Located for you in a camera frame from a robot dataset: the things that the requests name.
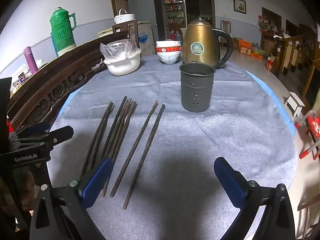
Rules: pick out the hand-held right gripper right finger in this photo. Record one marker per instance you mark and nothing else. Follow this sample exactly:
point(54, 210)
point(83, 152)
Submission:
point(228, 182)

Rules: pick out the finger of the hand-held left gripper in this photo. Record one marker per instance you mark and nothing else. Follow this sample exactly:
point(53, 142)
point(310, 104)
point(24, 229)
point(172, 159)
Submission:
point(37, 126)
point(56, 134)

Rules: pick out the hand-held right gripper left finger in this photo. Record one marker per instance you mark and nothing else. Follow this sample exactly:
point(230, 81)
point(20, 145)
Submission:
point(96, 182)

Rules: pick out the dark wooden chopstick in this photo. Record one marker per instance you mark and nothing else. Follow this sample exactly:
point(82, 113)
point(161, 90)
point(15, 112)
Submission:
point(143, 157)
point(133, 148)

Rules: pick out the pile of dark chopsticks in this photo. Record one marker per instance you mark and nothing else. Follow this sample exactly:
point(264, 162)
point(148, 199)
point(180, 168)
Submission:
point(117, 130)

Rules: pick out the dark grey metal chopstick holder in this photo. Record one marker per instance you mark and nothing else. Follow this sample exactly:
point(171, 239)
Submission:
point(197, 92)

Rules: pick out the person's left hand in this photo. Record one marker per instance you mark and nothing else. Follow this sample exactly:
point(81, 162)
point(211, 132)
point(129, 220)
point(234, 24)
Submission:
point(26, 190)

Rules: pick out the carved dark wooden sideboard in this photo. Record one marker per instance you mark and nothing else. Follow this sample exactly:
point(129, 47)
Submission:
point(62, 80)

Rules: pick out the grey towel cloth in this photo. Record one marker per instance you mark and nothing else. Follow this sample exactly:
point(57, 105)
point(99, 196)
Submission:
point(200, 135)

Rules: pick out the purple bottle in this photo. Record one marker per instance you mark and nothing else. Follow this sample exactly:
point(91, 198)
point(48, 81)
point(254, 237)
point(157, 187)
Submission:
point(30, 61)

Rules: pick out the blue table cover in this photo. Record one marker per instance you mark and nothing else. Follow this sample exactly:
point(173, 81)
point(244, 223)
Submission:
point(285, 115)

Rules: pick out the white pot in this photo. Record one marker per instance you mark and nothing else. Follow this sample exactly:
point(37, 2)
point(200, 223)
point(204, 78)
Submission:
point(122, 66)

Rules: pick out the green thermos flask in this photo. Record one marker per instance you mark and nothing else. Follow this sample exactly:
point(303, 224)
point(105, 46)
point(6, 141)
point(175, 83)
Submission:
point(62, 32)

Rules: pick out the red child chair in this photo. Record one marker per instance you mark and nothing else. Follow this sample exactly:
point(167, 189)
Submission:
point(313, 127)

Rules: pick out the clear plastic bag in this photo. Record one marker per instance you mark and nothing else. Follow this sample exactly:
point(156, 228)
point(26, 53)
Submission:
point(117, 48)

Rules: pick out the small white stool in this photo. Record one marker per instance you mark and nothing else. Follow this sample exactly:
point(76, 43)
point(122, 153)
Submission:
point(296, 101)

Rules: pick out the red and white carton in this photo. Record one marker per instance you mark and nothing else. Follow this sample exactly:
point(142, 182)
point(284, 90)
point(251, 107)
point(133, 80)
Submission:
point(270, 63)

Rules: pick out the flat orange box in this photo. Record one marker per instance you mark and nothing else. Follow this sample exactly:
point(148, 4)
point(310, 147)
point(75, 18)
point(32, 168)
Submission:
point(257, 55)

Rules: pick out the orange cardboard box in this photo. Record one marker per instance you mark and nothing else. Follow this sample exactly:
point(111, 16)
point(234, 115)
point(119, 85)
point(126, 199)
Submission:
point(245, 46)

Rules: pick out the red banded bowl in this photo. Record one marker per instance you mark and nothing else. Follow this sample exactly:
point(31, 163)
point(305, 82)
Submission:
point(168, 49)

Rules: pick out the wooden stair railing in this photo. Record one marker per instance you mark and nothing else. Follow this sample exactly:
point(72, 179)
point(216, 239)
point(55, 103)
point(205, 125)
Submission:
point(281, 45)

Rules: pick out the brass electric kettle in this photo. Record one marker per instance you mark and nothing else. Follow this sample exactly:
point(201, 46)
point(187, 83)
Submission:
point(197, 35)

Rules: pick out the grey refrigerator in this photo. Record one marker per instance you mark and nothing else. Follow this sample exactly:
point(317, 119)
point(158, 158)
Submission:
point(142, 7)

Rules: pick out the wooden chair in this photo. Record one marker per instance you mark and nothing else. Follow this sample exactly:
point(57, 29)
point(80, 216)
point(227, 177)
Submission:
point(225, 25)

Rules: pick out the shelf cabinet with bottles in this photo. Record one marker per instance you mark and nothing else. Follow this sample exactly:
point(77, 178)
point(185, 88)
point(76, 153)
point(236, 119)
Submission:
point(175, 12)

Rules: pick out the framed wall picture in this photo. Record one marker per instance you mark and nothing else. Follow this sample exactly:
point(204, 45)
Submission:
point(240, 5)

